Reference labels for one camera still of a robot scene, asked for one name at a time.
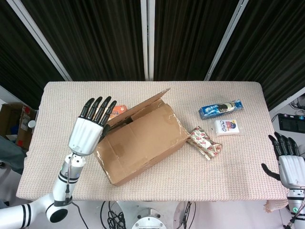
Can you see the grey white robot base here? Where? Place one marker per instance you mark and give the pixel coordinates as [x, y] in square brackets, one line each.
[147, 219]

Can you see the black pleated curtain panel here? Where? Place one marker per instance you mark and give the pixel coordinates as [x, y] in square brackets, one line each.
[190, 38]
[274, 47]
[16, 59]
[95, 38]

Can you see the white tissue packet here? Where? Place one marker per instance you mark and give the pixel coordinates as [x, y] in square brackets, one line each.
[226, 127]

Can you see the pink waffle tablecloth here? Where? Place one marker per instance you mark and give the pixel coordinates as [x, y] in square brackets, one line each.
[214, 181]

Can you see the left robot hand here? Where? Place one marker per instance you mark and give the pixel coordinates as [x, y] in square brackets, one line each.
[84, 136]

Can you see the brown cardboard shipping box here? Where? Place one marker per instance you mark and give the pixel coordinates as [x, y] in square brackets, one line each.
[143, 143]

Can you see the small grey round cap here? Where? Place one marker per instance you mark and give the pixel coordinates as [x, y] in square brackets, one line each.
[31, 123]

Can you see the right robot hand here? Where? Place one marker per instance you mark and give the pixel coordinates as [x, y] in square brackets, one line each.
[291, 171]

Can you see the blue grey cloth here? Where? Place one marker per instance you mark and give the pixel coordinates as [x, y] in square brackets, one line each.
[12, 152]

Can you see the white partition frame post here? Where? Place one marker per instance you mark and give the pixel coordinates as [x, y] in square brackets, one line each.
[226, 38]
[288, 99]
[38, 35]
[147, 38]

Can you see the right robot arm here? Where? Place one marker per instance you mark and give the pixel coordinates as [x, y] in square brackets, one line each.
[296, 210]

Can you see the orange biscuit box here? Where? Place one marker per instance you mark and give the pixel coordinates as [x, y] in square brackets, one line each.
[120, 110]

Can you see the blue Oreo cookie pack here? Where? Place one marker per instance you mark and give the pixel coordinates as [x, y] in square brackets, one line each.
[212, 111]

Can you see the black floor device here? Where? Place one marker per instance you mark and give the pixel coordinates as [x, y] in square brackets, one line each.
[291, 121]

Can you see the open cardboard floor box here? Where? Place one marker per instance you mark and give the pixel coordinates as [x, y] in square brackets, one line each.
[12, 117]

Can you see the gold red snack pack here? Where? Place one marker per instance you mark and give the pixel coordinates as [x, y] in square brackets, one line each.
[205, 143]

